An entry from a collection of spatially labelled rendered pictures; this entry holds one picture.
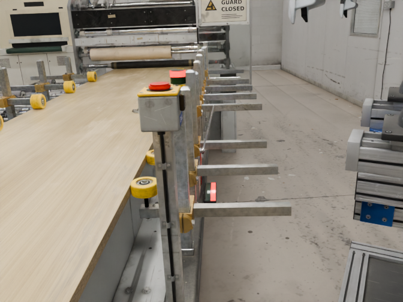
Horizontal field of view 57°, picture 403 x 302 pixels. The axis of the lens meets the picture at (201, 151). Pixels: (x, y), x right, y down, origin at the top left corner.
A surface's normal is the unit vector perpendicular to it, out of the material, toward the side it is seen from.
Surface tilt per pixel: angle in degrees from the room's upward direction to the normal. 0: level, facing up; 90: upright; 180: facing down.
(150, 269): 0
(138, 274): 0
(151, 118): 90
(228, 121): 90
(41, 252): 0
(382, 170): 90
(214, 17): 90
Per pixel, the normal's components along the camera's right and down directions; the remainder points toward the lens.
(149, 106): -0.04, 0.33
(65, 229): -0.04, -0.94
